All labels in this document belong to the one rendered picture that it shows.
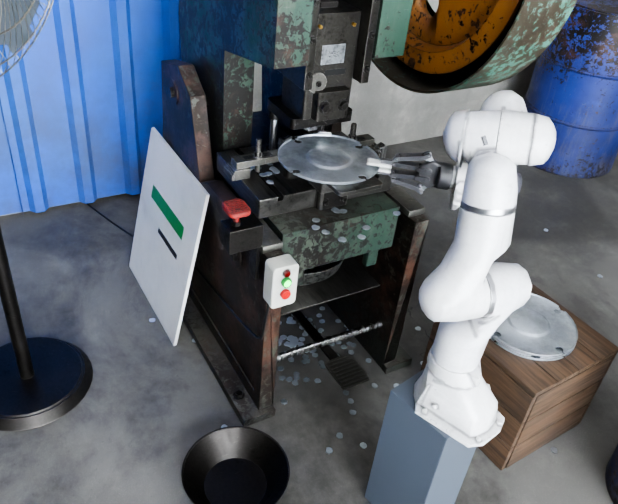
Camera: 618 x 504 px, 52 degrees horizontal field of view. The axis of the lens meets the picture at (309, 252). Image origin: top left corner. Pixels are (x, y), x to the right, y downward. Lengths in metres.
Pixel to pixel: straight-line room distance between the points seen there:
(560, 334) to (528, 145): 0.87
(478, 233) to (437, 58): 0.75
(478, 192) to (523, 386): 0.77
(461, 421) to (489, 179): 0.57
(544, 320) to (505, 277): 0.70
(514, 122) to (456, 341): 0.48
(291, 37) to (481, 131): 0.54
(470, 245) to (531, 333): 0.75
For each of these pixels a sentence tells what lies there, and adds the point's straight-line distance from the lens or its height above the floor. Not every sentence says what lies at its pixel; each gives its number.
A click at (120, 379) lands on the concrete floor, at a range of 2.21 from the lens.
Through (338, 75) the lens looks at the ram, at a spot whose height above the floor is 1.01.
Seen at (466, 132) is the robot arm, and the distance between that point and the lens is 1.33.
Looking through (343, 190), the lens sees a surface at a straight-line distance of 1.67.
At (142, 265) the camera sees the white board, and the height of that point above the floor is 0.09.
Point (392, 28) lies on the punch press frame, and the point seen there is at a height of 1.14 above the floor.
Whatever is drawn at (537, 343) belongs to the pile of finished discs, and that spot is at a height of 0.37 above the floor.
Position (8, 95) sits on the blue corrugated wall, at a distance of 2.80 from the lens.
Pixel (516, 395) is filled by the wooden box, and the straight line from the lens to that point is 1.93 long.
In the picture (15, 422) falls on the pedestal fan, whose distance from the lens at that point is 2.14.
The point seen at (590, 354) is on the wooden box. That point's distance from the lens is 2.07.
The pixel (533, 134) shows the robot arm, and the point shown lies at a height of 1.12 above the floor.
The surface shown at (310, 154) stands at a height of 0.79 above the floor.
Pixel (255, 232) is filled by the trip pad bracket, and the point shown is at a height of 0.69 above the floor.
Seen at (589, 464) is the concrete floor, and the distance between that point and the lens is 2.27.
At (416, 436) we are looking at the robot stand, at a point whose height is 0.38.
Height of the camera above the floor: 1.61
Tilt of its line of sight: 36 degrees down
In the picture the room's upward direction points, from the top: 6 degrees clockwise
